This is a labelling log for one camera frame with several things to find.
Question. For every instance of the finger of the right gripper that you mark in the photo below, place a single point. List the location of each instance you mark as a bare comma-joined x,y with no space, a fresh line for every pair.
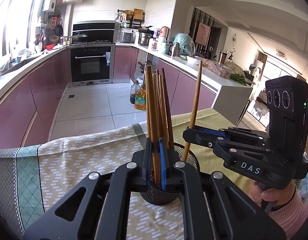
233,133
218,144

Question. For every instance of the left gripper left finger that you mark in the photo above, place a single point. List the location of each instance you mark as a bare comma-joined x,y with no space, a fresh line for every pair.
98,206

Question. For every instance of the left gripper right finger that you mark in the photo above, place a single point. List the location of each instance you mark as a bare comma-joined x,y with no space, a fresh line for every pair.
215,208

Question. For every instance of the dark brown chopstick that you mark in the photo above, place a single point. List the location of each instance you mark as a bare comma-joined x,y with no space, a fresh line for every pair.
154,140

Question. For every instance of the purple kitchen cabinets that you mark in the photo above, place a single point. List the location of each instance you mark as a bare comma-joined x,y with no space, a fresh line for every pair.
38,105

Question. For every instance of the right hand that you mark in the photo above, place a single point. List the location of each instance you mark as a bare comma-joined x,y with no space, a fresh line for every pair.
278,197

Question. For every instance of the yellow-green table cloth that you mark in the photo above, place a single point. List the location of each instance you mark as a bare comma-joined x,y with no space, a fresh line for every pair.
208,161

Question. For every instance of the black mesh utensil holder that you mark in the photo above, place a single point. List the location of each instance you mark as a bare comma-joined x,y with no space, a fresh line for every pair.
167,190

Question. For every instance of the patterned beige tablecloth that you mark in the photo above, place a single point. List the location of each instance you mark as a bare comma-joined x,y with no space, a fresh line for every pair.
34,178

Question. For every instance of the yellow cooking oil bottle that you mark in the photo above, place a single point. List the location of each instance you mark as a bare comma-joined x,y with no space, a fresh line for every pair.
140,98

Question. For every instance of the dark sauce bottle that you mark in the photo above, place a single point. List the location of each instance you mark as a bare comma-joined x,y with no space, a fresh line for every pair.
134,88

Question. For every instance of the silver rice cooker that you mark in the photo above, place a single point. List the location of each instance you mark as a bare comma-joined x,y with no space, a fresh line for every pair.
126,37

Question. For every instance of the built-in black oven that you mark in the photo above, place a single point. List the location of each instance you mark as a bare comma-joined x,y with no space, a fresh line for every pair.
92,64

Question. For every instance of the black range hood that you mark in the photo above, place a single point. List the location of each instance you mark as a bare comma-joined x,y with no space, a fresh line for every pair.
94,31

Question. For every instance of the black right camera box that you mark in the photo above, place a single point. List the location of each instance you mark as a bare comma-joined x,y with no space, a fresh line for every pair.
287,101

